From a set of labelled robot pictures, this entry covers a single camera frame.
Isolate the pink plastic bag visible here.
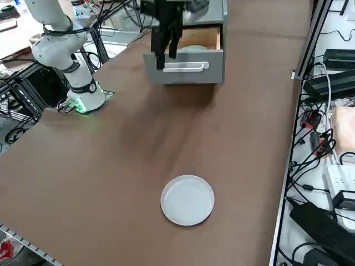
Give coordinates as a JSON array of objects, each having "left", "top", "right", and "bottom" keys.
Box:
[{"left": 331, "top": 106, "right": 355, "bottom": 157}]

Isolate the pale gray plate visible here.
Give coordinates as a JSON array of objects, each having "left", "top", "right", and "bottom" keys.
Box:
[{"left": 160, "top": 174, "right": 215, "bottom": 227}]

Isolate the white power strip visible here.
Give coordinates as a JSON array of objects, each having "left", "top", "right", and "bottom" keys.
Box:
[{"left": 323, "top": 163, "right": 355, "bottom": 231}]

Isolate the gray steel cabinet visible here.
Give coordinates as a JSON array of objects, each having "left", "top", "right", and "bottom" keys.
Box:
[{"left": 181, "top": 0, "right": 230, "bottom": 85}]

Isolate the aluminium frame profile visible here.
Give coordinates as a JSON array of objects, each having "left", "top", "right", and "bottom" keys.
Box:
[
  {"left": 0, "top": 223, "right": 64, "bottom": 266},
  {"left": 293, "top": 0, "right": 333, "bottom": 80}
]

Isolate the gray drawer with wooden inside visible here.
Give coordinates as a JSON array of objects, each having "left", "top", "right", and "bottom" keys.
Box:
[{"left": 143, "top": 26, "right": 225, "bottom": 85}]

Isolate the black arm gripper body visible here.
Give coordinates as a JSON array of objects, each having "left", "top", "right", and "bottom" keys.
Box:
[{"left": 140, "top": 0, "right": 185, "bottom": 28}]

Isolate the mint green plate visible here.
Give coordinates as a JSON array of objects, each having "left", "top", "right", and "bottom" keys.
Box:
[{"left": 177, "top": 44, "right": 210, "bottom": 53}]

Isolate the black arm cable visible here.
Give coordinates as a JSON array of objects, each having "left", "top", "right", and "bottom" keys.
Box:
[{"left": 41, "top": 0, "right": 156, "bottom": 37}]

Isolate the red and black connector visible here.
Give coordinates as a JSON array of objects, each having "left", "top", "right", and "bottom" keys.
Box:
[
  {"left": 301, "top": 110, "right": 322, "bottom": 129},
  {"left": 313, "top": 137, "right": 336, "bottom": 156}
]

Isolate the black metal rack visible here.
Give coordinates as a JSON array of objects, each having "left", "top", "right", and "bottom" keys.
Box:
[{"left": 0, "top": 59, "right": 73, "bottom": 124}]

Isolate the red printed packet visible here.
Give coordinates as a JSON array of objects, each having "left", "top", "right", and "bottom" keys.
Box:
[{"left": 0, "top": 239, "right": 15, "bottom": 261}]

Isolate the long black power brick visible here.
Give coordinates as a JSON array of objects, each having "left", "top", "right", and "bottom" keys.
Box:
[{"left": 303, "top": 70, "right": 355, "bottom": 99}]

